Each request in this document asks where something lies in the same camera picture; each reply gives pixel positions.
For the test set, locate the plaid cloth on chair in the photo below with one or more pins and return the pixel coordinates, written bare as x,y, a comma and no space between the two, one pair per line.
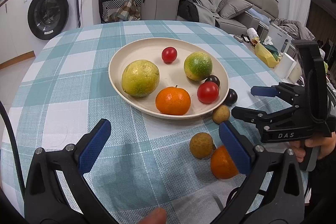
127,12

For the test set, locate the person's right hand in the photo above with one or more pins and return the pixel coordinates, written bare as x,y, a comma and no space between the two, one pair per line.
326,144

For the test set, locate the brown longan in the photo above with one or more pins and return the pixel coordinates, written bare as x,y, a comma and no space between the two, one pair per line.
201,145
221,114

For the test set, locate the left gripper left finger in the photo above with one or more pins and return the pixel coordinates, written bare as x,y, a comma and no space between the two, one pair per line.
44,199

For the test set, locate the white box appliance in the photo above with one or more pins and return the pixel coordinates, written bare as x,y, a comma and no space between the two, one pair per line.
281,39

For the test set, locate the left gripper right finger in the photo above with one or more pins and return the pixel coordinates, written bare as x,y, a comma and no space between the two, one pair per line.
272,191

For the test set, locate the brown longan left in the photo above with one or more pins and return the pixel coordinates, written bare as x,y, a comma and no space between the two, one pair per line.
201,145

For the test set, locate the green yellow passion fruit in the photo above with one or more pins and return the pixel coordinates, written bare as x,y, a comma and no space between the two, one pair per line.
198,66

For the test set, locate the white washing machine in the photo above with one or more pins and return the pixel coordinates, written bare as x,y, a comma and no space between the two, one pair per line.
48,18

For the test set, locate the brown longan right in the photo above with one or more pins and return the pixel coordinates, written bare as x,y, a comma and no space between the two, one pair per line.
221,114

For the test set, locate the small orange mandarin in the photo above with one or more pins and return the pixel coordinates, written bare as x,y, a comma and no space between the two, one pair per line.
173,101

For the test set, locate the large orange mandarin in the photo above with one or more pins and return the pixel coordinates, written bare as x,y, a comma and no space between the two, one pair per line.
221,164

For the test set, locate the grey sofa cushion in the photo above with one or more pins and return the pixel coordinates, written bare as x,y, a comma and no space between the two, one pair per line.
233,8

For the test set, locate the cream round plate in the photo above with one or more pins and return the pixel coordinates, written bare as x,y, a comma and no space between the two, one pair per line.
169,75

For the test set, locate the dark clothes pile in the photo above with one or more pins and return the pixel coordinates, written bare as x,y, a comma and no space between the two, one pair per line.
202,11

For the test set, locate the yellow bag on side table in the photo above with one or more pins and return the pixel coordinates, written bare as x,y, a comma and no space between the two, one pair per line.
267,54

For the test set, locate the small red cherry tomato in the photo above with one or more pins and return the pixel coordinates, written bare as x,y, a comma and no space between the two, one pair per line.
169,55

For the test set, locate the teal checkered tablecloth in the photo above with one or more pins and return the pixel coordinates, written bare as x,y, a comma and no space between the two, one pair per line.
146,162

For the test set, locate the large red tomato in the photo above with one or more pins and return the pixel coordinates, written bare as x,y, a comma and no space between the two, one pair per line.
208,92

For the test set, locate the person's left hand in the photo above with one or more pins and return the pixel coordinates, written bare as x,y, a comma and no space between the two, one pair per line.
157,216

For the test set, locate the grey sofa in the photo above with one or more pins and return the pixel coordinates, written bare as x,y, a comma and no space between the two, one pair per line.
262,11

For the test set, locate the dark purple plum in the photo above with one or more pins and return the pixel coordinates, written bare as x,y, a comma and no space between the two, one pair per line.
213,79
231,98

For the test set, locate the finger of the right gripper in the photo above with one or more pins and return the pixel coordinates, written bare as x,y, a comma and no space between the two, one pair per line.
265,91
252,116

